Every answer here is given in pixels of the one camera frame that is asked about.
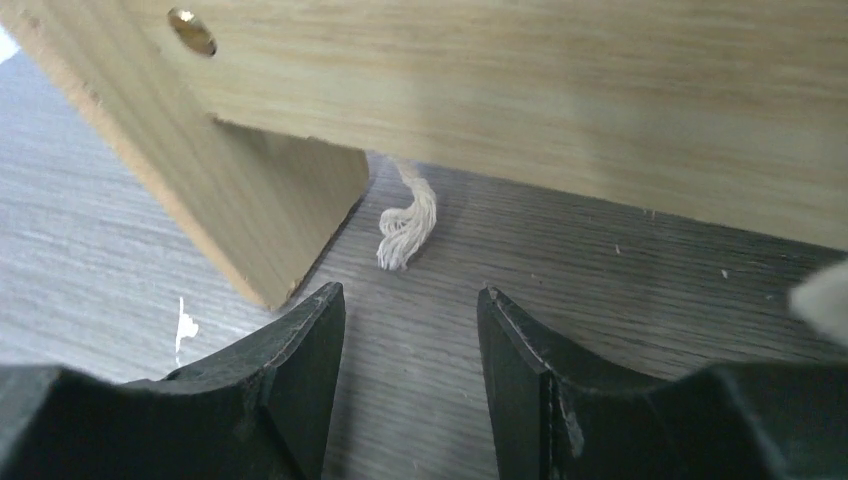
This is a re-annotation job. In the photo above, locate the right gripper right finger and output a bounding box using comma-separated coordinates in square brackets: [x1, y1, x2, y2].
[477, 287, 847, 479]

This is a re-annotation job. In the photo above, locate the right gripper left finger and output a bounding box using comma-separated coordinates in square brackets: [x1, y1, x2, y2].
[1, 282, 346, 479]

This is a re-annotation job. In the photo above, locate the strawberry print ruffled blanket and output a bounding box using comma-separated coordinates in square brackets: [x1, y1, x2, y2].
[376, 157, 437, 271]

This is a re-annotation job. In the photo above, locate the wooden pet bed frame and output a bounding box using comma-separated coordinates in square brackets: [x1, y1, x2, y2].
[1, 1, 847, 308]

